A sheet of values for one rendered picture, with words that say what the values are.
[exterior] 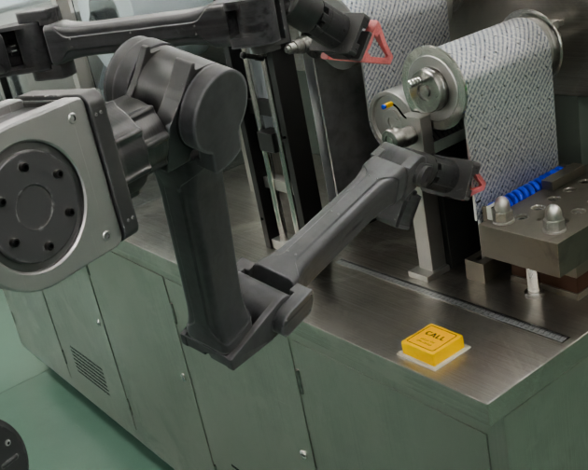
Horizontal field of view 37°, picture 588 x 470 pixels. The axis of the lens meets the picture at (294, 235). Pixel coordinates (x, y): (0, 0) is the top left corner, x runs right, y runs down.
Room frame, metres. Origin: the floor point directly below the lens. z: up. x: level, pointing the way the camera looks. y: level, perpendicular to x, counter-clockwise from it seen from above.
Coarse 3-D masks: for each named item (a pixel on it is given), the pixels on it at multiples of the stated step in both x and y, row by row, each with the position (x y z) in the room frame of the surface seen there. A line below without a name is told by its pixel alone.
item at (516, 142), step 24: (528, 96) 1.48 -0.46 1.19; (552, 96) 1.52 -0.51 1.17; (480, 120) 1.41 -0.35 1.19; (504, 120) 1.44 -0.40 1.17; (528, 120) 1.48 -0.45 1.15; (552, 120) 1.52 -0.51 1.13; (480, 144) 1.41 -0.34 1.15; (504, 144) 1.44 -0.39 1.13; (528, 144) 1.48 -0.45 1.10; (552, 144) 1.51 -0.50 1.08; (480, 168) 1.40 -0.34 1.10; (504, 168) 1.44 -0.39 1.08; (528, 168) 1.47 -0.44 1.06; (552, 168) 1.51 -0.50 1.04; (480, 192) 1.40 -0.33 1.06; (504, 192) 1.43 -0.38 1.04; (480, 216) 1.40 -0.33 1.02
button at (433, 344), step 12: (432, 324) 1.22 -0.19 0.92; (420, 336) 1.19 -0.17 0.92; (432, 336) 1.19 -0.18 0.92; (444, 336) 1.18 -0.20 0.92; (456, 336) 1.17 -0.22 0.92; (408, 348) 1.18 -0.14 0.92; (420, 348) 1.16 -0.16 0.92; (432, 348) 1.15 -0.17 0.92; (444, 348) 1.15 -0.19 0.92; (456, 348) 1.16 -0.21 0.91; (420, 360) 1.16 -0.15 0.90; (432, 360) 1.13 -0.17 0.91
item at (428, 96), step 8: (416, 72) 1.44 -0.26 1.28; (424, 72) 1.42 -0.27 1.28; (432, 72) 1.42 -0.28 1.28; (440, 72) 1.42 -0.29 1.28; (424, 80) 1.43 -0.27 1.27; (432, 80) 1.41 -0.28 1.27; (440, 80) 1.41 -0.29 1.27; (416, 88) 1.44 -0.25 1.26; (424, 88) 1.43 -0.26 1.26; (432, 88) 1.41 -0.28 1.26; (440, 88) 1.40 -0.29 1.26; (448, 88) 1.41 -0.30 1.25; (416, 96) 1.45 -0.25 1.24; (424, 96) 1.43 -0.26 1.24; (432, 96) 1.41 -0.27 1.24; (440, 96) 1.40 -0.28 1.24; (448, 96) 1.41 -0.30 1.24; (416, 104) 1.45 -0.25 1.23; (424, 104) 1.43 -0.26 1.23; (432, 104) 1.42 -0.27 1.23; (440, 104) 1.40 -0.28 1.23; (432, 112) 1.42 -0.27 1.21
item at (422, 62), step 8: (544, 32) 1.54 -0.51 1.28; (552, 48) 1.53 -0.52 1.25; (424, 56) 1.45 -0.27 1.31; (432, 56) 1.43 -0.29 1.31; (552, 56) 1.53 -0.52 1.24; (416, 64) 1.46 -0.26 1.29; (424, 64) 1.45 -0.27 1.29; (432, 64) 1.43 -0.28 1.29; (440, 64) 1.42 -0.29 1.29; (448, 72) 1.40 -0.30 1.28; (448, 80) 1.40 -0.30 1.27; (456, 88) 1.39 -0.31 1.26; (456, 96) 1.39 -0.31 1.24; (448, 104) 1.41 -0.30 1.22; (456, 104) 1.40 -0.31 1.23; (424, 112) 1.46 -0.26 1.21; (440, 112) 1.43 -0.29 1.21; (448, 112) 1.41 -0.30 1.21; (440, 120) 1.43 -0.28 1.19
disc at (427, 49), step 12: (420, 48) 1.45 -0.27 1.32; (432, 48) 1.43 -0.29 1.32; (408, 60) 1.48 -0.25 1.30; (444, 60) 1.41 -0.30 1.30; (408, 72) 1.48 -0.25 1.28; (456, 72) 1.39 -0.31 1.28; (456, 84) 1.39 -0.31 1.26; (408, 96) 1.49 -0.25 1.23; (456, 108) 1.40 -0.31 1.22; (432, 120) 1.45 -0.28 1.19; (444, 120) 1.42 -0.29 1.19; (456, 120) 1.40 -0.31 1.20
